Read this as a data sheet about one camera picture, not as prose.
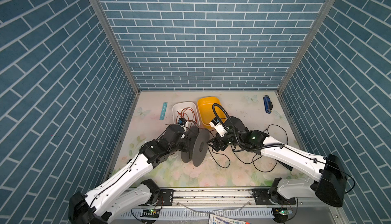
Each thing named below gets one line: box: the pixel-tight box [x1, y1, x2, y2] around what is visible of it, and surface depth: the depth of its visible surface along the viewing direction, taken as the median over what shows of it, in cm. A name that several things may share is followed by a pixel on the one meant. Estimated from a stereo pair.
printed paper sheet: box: [208, 213, 251, 224], surface depth 69 cm
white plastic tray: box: [172, 101, 201, 127], surface depth 107 cm
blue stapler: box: [263, 95, 274, 114], surface depth 110 cm
